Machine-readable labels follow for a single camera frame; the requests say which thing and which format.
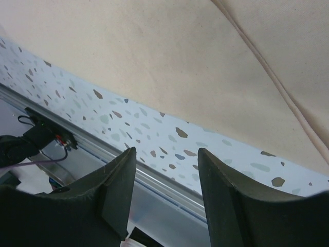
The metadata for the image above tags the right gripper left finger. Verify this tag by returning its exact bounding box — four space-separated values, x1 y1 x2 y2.
1 147 136 246

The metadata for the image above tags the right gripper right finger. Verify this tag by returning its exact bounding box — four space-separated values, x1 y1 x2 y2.
197 148 328 246

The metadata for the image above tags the beige cloth mat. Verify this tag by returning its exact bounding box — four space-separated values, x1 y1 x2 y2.
1 1 328 174

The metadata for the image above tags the aluminium rail frame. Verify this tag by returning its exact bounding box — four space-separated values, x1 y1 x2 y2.
1 85 207 230

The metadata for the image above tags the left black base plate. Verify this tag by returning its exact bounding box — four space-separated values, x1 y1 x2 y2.
17 108 78 150

